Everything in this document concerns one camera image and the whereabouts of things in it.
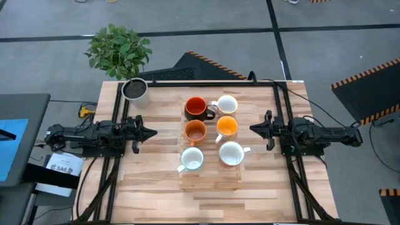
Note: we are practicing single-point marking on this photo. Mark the white mug yellow inside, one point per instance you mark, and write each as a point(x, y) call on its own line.
point(227, 127)

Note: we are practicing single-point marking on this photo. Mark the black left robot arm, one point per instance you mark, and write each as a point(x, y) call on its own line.
point(78, 134)

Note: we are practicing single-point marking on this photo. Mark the wooden slatted rack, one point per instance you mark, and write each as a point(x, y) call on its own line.
point(209, 179)

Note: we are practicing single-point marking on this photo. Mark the white printed paper sheet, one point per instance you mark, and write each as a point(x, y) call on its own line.
point(62, 161)

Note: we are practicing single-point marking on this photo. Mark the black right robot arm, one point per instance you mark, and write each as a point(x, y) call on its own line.
point(331, 134)

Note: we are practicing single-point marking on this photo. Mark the black aluminium table frame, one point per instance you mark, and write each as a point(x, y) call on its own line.
point(203, 83)

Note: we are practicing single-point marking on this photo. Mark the black mat hazard-striped edge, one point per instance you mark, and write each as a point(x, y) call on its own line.
point(372, 90)
point(390, 206)
point(200, 67)
point(318, 1)

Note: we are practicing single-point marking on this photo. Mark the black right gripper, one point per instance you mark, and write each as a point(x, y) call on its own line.
point(282, 132)

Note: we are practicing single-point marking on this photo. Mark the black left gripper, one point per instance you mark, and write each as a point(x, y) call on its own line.
point(128, 132)

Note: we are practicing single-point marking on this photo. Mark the dark brown mug orange inside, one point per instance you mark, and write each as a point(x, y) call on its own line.
point(197, 109)

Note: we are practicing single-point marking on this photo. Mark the potted green plant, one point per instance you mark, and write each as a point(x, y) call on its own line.
point(118, 53)

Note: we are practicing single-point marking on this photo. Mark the blue flat panel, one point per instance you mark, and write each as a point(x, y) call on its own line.
point(12, 156)

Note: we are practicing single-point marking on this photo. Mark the blue-grey mug white inside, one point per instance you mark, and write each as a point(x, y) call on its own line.
point(191, 158)

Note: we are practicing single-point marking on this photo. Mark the dark grey desk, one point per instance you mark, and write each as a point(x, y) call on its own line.
point(31, 106)

